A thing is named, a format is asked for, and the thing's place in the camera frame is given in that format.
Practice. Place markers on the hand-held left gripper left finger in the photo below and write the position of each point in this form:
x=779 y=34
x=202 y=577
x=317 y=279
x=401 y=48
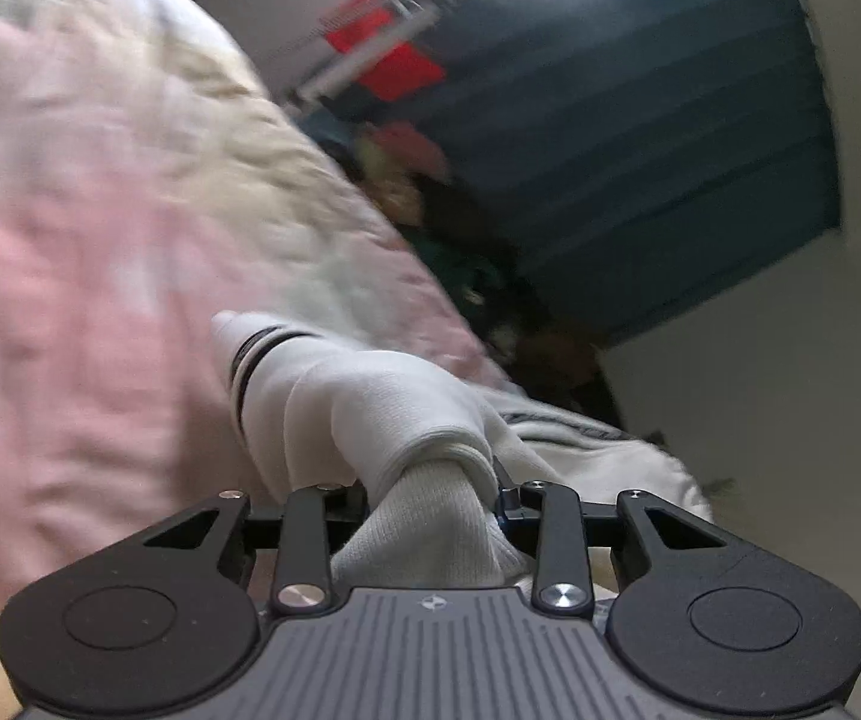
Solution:
x=306 y=540

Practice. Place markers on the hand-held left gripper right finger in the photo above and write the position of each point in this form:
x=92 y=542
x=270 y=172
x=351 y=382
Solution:
x=561 y=540

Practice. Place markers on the white jacket with striped trim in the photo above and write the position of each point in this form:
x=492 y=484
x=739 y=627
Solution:
x=370 y=405

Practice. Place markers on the dark clothes pile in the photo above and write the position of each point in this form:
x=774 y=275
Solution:
x=475 y=240

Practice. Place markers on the pink clothes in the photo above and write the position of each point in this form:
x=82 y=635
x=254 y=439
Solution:
x=408 y=150

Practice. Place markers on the green garment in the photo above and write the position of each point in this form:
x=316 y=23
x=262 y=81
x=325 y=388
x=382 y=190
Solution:
x=460 y=270

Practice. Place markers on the tan plush cloth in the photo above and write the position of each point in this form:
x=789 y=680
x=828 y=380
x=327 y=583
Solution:
x=393 y=191

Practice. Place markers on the pastel patchwork bed blanket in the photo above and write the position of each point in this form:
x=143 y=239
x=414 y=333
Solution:
x=100 y=240

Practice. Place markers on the wide blue curtain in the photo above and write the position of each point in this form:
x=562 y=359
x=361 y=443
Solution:
x=625 y=135

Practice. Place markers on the red cloth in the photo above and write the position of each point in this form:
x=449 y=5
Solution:
x=385 y=52

